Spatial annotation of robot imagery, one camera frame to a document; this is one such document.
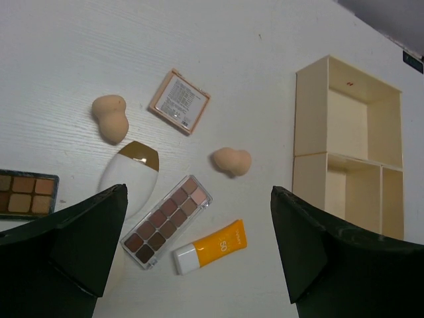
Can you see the orange sunscreen tube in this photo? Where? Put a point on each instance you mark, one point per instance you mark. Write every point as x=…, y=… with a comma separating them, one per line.
x=206, y=250

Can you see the white bottle brown cap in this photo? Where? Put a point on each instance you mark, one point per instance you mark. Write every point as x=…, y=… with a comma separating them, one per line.
x=137, y=166

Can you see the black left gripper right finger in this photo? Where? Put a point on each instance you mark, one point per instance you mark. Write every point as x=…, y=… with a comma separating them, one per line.
x=336, y=269

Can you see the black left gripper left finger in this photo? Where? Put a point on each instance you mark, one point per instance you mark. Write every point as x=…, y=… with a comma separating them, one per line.
x=58, y=266

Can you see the cream three-compartment organizer box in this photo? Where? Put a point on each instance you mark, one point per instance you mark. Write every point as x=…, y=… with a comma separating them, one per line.
x=348, y=151

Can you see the peach square compact case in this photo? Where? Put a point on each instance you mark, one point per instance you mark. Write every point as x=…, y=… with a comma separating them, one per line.
x=179, y=102

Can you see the long clear eyeshadow palette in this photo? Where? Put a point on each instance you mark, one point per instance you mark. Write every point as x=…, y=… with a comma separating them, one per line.
x=158, y=230

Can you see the dark table corner label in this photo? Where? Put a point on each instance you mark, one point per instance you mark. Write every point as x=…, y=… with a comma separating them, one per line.
x=412, y=61

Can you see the beige makeup sponge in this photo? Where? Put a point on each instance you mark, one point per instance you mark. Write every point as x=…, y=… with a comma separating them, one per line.
x=109, y=110
x=235, y=162

